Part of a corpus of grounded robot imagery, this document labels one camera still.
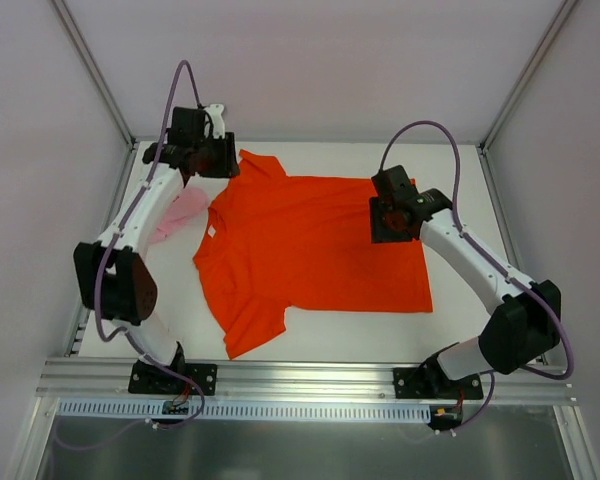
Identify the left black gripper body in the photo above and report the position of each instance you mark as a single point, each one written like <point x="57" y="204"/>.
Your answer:
<point x="225" y="156"/>

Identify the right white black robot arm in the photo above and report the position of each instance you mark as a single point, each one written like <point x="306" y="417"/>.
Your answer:
<point x="523" y="314"/>

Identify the orange t shirt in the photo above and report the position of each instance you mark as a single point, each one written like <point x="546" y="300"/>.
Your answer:
<point x="276" y="241"/>

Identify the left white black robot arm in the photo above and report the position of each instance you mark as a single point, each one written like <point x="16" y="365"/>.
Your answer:
<point x="114" y="280"/>

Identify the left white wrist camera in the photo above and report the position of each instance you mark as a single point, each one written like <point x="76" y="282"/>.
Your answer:
<point x="214" y="114"/>

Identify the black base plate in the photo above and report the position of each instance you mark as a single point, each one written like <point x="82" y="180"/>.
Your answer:
<point x="421" y="383"/>
<point x="200" y="379"/>

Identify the aluminium mounting rail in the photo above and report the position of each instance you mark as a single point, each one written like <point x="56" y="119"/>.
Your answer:
<point x="289" y="381"/>

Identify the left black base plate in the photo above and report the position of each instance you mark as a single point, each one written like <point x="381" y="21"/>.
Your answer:
<point x="200" y="379"/>

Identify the left aluminium frame post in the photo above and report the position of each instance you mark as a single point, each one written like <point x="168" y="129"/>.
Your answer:
<point x="80" y="45"/>

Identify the aluminium frame post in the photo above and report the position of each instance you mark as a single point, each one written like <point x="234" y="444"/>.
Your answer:
<point x="535" y="61"/>
<point x="80" y="45"/>

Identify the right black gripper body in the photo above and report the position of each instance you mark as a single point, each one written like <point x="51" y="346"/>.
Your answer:
<point x="381" y="220"/>

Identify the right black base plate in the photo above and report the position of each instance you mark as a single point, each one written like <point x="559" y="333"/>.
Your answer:
<point x="421" y="383"/>

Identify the pink t shirt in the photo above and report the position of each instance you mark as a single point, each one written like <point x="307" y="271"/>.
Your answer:
<point x="189" y="204"/>

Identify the right aluminium frame post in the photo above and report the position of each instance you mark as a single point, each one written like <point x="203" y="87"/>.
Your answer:
<point x="535" y="61"/>

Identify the white slotted cable duct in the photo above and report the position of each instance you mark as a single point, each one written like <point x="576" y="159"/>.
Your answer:
<point x="402" y="413"/>

